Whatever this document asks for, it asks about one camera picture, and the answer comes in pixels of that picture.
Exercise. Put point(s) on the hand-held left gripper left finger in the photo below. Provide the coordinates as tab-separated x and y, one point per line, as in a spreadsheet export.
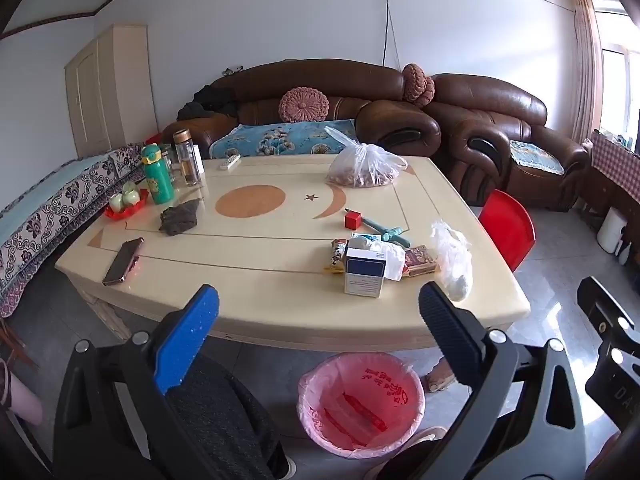
190	335

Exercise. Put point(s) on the trash bin with pink liner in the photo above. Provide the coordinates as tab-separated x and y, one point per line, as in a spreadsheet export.
360	410

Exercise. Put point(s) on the dark grey cloth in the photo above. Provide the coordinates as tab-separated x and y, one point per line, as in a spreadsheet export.
180	217

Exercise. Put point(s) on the glass bottle with gold lid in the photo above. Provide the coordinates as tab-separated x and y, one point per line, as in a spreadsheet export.
189	160

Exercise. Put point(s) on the beige slipper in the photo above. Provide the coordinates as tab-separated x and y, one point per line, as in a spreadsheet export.
440	376

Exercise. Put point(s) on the small white box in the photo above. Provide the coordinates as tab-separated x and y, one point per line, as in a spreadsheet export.
199	157

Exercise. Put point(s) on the blue floral blanket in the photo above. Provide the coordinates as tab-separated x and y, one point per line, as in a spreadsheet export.
280	137

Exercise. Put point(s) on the teal seat mat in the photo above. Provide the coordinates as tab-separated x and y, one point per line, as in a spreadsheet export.
535	156

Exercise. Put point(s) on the clear glass jar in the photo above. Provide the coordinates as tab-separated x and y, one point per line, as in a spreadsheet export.
167	162

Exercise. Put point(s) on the bed with floral cover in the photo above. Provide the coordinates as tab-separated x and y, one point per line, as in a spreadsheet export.
55	195

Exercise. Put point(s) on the brown leather sofa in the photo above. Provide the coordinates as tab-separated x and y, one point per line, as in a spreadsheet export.
320	77

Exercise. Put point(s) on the red and white tube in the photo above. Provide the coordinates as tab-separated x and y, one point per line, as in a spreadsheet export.
339	252

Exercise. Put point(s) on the red plastic stool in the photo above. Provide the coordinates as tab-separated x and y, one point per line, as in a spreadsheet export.
507	225

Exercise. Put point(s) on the round pink knitted cushion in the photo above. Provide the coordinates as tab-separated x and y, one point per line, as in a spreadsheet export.
303	105

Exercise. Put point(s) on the crumpled clear plastic bag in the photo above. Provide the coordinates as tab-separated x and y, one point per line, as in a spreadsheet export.
452	260

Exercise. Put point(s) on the plastic bag of nuts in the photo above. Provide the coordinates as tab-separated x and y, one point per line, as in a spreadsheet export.
365	165

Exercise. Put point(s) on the green water bottle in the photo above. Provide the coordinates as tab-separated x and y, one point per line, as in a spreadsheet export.
157	180

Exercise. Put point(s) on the round brown knitted cushion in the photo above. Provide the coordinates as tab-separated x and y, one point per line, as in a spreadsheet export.
414	84
430	91

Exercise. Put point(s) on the pink cylindrical object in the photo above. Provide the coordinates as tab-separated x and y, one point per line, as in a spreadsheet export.
22	400

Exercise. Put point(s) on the cream wardrobe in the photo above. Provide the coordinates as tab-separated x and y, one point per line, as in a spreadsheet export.
112	90

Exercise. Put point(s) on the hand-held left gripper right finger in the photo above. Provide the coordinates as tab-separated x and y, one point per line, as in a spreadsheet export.
450	332

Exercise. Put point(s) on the checkered tablecloth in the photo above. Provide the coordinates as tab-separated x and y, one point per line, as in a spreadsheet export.
617	165

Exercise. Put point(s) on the red cube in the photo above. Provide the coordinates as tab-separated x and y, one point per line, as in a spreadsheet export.
353	220

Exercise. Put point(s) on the smartphone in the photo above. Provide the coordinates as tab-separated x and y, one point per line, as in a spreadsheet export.
122	260

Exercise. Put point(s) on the white cylindrical container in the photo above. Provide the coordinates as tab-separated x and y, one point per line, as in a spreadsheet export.
611	230

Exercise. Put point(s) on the brown leather armchair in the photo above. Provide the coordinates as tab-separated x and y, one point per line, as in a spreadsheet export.
490	105

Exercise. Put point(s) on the window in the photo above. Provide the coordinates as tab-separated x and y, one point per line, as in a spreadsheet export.
620	75

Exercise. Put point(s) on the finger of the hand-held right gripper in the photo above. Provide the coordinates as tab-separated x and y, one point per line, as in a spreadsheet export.
607	305

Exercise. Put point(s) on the red tray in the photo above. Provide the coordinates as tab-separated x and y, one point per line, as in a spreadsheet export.
120	214

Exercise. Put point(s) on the white and navy box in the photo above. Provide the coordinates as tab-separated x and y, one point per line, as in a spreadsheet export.
365	277

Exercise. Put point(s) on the crumpled white tissue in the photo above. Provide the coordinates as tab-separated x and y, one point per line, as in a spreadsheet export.
392	257

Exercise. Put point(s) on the dark clothes pile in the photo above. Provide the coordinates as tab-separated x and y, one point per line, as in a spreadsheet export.
210	102

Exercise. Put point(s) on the person's dark clothing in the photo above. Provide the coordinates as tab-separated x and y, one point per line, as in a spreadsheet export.
220	410

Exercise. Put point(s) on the pink curtain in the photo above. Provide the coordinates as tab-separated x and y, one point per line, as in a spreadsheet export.
585	60

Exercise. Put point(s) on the pale green apple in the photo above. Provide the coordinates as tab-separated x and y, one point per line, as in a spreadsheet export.
116	202
131	195

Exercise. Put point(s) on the light blue medicine box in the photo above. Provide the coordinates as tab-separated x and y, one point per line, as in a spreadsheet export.
361	236

